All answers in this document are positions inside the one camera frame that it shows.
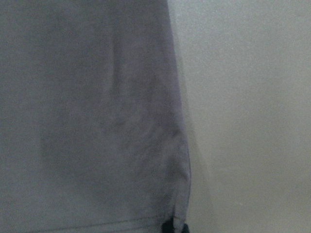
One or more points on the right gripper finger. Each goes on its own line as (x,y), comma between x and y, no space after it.
(168,227)

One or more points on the brown t-shirt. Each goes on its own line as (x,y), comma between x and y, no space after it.
(92,138)

